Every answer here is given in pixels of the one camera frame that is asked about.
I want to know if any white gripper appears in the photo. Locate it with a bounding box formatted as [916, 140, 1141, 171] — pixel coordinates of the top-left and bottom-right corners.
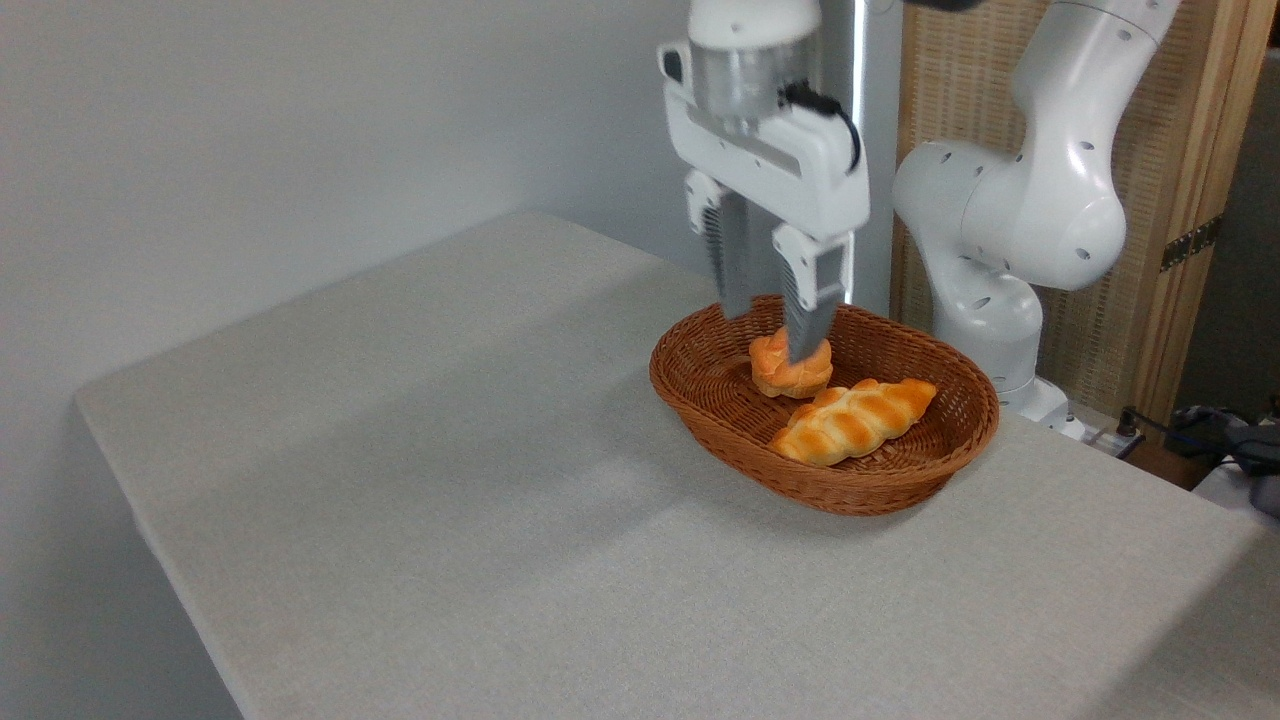
[658, 42, 871, 364]

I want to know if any long braided bread loaf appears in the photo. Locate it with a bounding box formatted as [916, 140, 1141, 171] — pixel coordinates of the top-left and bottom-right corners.
[768, 378, 939, 468]

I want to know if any round knotted bread roll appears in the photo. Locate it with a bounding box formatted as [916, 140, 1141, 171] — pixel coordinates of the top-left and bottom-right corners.
[749, 328, 834, 400]

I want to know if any brown wicker oval basket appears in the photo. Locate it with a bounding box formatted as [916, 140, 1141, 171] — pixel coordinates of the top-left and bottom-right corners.
[649, 294, 1000, 517]

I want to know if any grey tablecloth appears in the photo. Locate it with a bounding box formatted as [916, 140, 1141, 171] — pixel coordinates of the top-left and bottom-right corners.
[75, 210, 1263, 720]

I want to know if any metal screen hinge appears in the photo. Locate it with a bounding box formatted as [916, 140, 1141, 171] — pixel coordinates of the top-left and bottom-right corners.
[1160, 215, 1223, 273]

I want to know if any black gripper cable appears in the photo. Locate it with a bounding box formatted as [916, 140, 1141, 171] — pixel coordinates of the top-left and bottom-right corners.
[782, 80, 863, 173]

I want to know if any dark cable bundle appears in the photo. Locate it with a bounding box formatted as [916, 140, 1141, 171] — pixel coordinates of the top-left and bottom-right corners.
[1140, 400, 1280, 519]

